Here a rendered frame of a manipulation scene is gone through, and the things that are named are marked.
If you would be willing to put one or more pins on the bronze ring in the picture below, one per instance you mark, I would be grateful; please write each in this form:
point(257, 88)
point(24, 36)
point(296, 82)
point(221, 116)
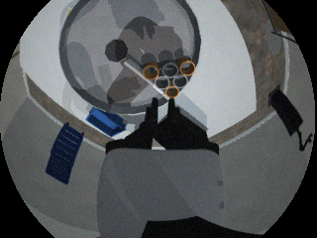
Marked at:
point(171, 93)
point(188, 71)
point(151, 76)

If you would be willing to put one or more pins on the dark blue crate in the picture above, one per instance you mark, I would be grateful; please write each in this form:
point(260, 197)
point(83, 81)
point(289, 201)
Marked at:
point(103, 122)

